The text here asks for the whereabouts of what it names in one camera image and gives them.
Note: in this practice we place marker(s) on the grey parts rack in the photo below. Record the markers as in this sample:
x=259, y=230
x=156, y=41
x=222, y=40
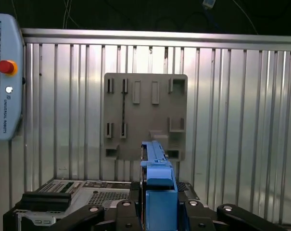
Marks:
x=145, y=115

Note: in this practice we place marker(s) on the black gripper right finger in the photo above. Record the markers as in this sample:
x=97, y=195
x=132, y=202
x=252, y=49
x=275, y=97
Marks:
x=195, y=216

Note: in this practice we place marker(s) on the hard disk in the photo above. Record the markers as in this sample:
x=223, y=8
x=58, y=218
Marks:
x=159, y=207

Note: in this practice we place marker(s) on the black open PC case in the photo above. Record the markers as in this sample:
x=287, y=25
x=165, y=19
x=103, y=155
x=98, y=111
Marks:
x=63, y=199

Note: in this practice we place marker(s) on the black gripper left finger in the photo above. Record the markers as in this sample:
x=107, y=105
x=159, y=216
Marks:
x=126, y=216

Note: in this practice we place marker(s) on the pale blue teach pendant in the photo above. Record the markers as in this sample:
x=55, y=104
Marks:
x=10, y=108

